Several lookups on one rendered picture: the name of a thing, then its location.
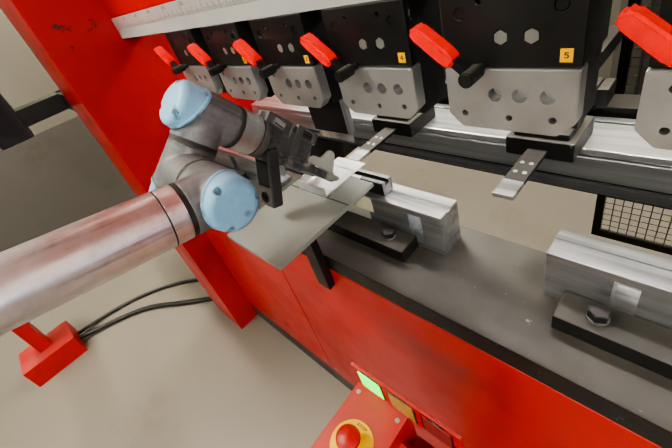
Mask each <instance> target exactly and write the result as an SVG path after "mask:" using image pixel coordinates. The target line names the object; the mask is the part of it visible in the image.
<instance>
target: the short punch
mask: <svg viewBox="0 0 672 448"><path fill-rule="evenodd" d="M308 109H309V111H310V114H311V117H312V120H313V123H314V126H315V129H318V130H319V131H320V134H321V136H325V137H330V138H335V139H340V140H346V141H351V142H355V140H354V136H353V133H354V132H355V127H354V124H353V120H352V116H351V113H350V109H349V107H348V106H347V105H346V104H345V103H344V100H343V97H342V98H341V99H339V100H338V101H336V102H335V103H333V104H331V103H327V104H326V105H324V106H323V107H321V108H313V107H308Z"/></svg>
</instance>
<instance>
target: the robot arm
mask: <svg viewBox="0 0 672 448"><path fill-rule="evenodd" d="M159 114H160V119H161V121H162V122H163V123H164V124H165V125H167V126H168V127H169V128H171V129H170V133H169V136H168V139H167V142H166V144H165V147H164V150H163V152H162V155H161V157H160V160H159V162H158V165H157V168H156V170H155V173H154V174H153V175H152V177H151V185H150V188H149V191H148V192H147V193H145V194H142V195H140V196H137V197H135V198H132V199H130V200H128V201H125V202H123V203H120V204H118V205H115V206H113V207H110V208H108V209H105V210H103V211H100V212H98V213H96V214H93V215H91V216H88V217H86V218H83V219H81V220H78V221H76V222H73V223H71V224H68V225H66V226H64V227H61V228H59V229H56V230H54V231H51V232H49V233H46V234H44V235H41V236H39V237H36V238H34V239H32V240H29V241H27V242H24V243H22V244H19V245H17V246H14V247H12V248H9V249H7V250H4V251H2V252H0V336H2V335H4V334H6V333H8V332H9V331H11V330H13V329H15V328H17V327H19V326H21V325H23V324H25V323H27V322H29V321H31V320H33V319H35V318H37V317H39V316H41V315H43V314H45V313H47V312H49V311H51V310H53V309H55V308H57V307H59V306H61V305H63V304H65V303H66V302H68V301H70V300H72V299H74V298H76V297H78V296H80V295H82V294H84V293H86V292H88V291H90V290H92V289H94V288H96V287H98V286H100V285H102V284H104V283H106V282H108V281H110V280H112V279H114V278H116V277H118V276H120V275H122V274H124V273H125V272H127V271H129V270H131V269H133V268H135V267H137V266H139V265H141V264H143V263H145V262H147V261H149V260H151V259H153V258H155V257H157V256H159V255H161V254H163V253H165V252H167V251H169V250H171V249H173V248H175V247H177V246H179V245H181V244H183V243H184V242H186V241H188V240H190V239H192V238H194V237H196V236H198V235H200V234H202V233H204V232H206V231H208V230H210V229H212V228H213V229H215V230H219V231H222V232H235V231H238V230H241V229H242V228H244V227H246V226H247V225H248V224H249V223H250V222H251V221H252V220H253V218H254V217H255V215H256V213H257V210H258V205H259V196H258V192H257V189H256V187H255V186H254V184H253V183H252V182H251V181H250V180H248V179H247V178H245V177H243V176H242V175H241V174H240V173H239V172H237V171H235V170H233V169H227V168H225V167H223V166H221V165H219V164H217V163H215V162H214V159H215V157H216V154H217V150H218V147H219V146H222V147H224V148H227V149H230V150H232V151H235V152H237V153H240V154H243V155H248V156H251V157H255V163H256V170H257V178H258V185H259V193H260V201H261V203H263V204H265V205H267V206H269V207H272V208H274V209H275V208H277V207H280V206H282V205H283V197H282V187H281V178H280V168H279V165H280V166H282V167H285V168H288V169H292V170H295V171H298V172H302V173H305V174H307V175H310V176H317V177H319V178H322V179H324V180H327V181H329V182H333V181H337V180H339V177H337V176H336V175H334V174H333V166H334V158H335V154H334V152H333V151H331V150H328V151H326V152H325V154H324V155H323V156H321V157H317V156H314V155H313V156H310V153H311V148H312V145H315V143H316V140H317V137H318V135H319V134H317V133H315V132H313V131H311V130H309V129H307V128H305V127H304V126H302V125H300V124H294V123H292V122H290V121H288V120H286V119H285V118H283V117H281V116H279V115H277V114H275V113H273V112H271V111H268V110H266V111H265V110H261V109H258V112H257V114H256V113H254V112H252V111H250V110H248V109H246V108H244V107H242V106H239V105H237V104H235V103H233V102H231V101H230V100H228V99H226V98H224V97H222V96H220V95H218V94H216V93H214V92H212V91H211V90H210V89H208V88H204V87H201V86H199V85H197V84H195V83H192V82H190V81H188V80H185V79H183V80H178V81H176V82H174V83H173V84H172V85H171V86H170V87H169V88H168V89H167V91H166V92H165V94H164V96H163V99H162V102H161V108H160V112H159ZM306 130H307V131H306ZM312 164H313V165H315V166H317V167H319V168H317V167H315V166H312Z"/></svg>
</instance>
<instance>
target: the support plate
mask: <svg viewBox="0 0 672 448"><path fill-rule="evenodd" d="M312 177H314V176H310V175H307V174H305V175H304V176H302V177H301V178H300V179H298V180H300V181H303V182H307V181H308V180H310V179H311V178H312ZM373 187H374V185H373V183H372V182H368V181H365V180H361V179H358V178H354V177H351V176H350V177H349V178H348V179H347V180H346V181H345V182H343V183H342V184H341V185H340V186H339V187H337V188H336V189H335V190H334V191H333V192H332V193H330V194H329V195H331V196H330V197H329V198H332V199H335V200H338V201H341V202H343V203H346V204H349V205H348V206H347V205H344V204H341V203H339V202H336V201H333V200H330V199H327V198H325V197H322V196H319V195H316V194H313V193H311V192H308V191H305V190H302V189H299V188H297V187H294V186H289V187H288V188H287V189H286V190H284V191H283V192H282V197H283V205H282V206H280V207H277V208H275V209H274V208H272V207H269V206H267V205H265V206H264V207H262V208H261V209H260V210H258V211H257V213H256V215H255V217H254V218H253V220H252V221H251V222H250V223H249V224H248V225H247V226H246V227H244V228H242V229H241V230H238V231H235V232H230V233H229V234H227V237H228V238H229V239H230V240H232V241H234V242H235V243H237V244H238V245H240V246H242V247H243V248H245V249H246V250H248V251H250V252H251V253H253V254H254V255H256V256H258V257H259V258H261V259H262V260H264V261H266V262H267V263H269V264H270V265H272V266H273V267H275V268H277V269H278V270H280V271H282V270H283V269H284V268H285V267H286V266H287V265H288V264H289V263H291V262H292V261H293V260H294V259H295V258H296V257H297V256H298V255H299V254H300V253H301V252H303V251H304V250H305V249H306V248H307V247H308V246H309V245H310V244H311V243H312V242H313V241H315V240H316V239H317V238H318V237H319V236H320V235H321V234H322V233H323V232H324V231H326V230H327V229H328V228H329V227H330V226H331V225H332V224H333V223H334V222H335V221H336V220H338V219H339V218H340V217H341V216H342V215H343V214H344V213H345V212H346V211H347V210H348V209H350V208H351V207H352V206H353V205H354V204H355V203H356V202H357V201H358V200H359V199H361V198H362V197H363V196H364V195H365V194H366V193H367V192H368V191H369V190H370V189H371V188H373ZM329 195H328V196H329ZM328 196H327V197H328Z"/></svg>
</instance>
